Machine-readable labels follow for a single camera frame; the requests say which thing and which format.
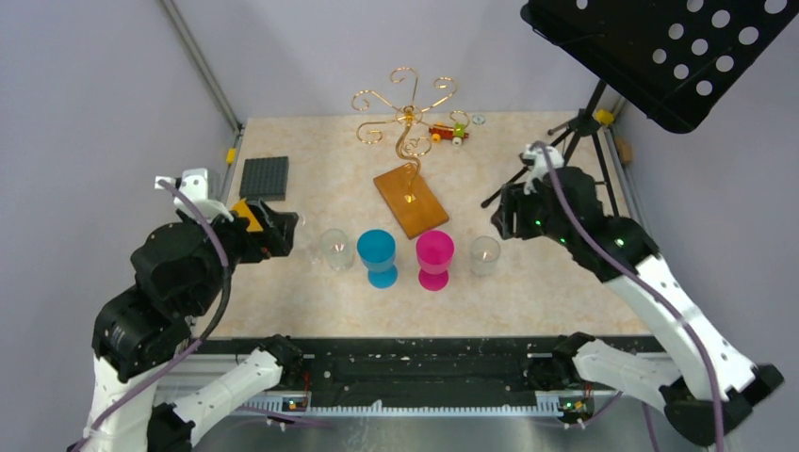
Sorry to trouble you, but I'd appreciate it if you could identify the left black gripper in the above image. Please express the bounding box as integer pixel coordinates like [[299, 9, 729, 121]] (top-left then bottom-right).
[[181, 193, 300, 314]]

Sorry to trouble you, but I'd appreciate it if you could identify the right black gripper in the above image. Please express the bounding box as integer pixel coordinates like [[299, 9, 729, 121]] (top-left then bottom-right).
[[491, 180, 574, 249]]

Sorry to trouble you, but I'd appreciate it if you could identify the clear smooth wine glass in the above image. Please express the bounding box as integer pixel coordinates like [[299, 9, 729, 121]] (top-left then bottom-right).
[[292, 213, 321, 266]]

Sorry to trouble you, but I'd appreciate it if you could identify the yellow wine glass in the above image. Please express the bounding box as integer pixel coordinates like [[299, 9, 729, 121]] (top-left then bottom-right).
[[232, 200, 263, 234]]

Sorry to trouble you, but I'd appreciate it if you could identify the clear ribbed wine glass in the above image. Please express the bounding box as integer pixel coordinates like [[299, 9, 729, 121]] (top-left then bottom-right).
[[318, 229, 354, 271]]

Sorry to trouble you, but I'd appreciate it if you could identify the pink wine glass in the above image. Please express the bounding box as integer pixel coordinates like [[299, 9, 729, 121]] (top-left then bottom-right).
[[416, 230, 455, 292]]

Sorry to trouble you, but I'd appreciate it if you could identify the blue wine glass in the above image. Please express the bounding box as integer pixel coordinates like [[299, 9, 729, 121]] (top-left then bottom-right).
[[356, 229, 398, 289]]

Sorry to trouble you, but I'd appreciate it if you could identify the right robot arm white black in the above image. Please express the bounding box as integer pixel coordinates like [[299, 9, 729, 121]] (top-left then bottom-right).
[[491, 167, 784, 447]]

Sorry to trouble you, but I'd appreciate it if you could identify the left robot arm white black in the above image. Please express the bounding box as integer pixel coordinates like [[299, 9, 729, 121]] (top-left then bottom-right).
[[73, 201, 302, 451]]

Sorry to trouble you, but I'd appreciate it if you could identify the wooden rack base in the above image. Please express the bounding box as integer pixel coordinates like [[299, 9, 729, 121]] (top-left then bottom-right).
[[373, 164, 449, 239]]

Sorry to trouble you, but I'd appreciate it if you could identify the black studded building plate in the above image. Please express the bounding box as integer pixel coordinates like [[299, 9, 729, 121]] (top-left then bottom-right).
[[239, 156, 289, 202]]

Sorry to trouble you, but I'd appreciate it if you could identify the black tripod stand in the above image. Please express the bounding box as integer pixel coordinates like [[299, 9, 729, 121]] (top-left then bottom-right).
[[481, 79, 626, 219]]

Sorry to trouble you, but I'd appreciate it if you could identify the toy brick car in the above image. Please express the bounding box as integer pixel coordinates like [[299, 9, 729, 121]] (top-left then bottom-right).
[[428, 122, 469, 146]]

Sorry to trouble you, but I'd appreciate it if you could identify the yellow clamp knob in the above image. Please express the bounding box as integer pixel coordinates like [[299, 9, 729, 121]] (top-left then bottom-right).
[[594, 109, 616, 127]]

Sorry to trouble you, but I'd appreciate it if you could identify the black music stand tray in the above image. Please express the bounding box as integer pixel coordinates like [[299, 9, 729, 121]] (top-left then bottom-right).
[[520, 1, 798, 134]]

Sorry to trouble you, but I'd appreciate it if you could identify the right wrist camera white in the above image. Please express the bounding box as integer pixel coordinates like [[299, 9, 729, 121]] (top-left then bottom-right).
[[519, 141, 564, 195]]

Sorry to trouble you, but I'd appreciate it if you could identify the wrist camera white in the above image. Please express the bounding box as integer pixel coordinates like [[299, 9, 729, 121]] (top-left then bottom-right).
[[155, 168, 234, 222], [519, 141, 564, 195]]

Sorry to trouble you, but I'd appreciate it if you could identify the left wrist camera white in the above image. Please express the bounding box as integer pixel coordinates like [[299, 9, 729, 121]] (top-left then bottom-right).
[[155, 168, 234, 222]]

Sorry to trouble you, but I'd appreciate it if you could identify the gold wire glass rack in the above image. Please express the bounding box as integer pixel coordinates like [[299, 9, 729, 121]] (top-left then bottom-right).
[[351, 67, 472, 175]]

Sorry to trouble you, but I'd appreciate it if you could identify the aluminium corner post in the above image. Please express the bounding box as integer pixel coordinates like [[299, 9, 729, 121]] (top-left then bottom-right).
[[155, 0, 242, 133]]

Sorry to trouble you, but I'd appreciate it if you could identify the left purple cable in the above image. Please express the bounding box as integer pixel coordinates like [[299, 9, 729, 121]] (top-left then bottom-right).
[[68, 179, 332, 452]]

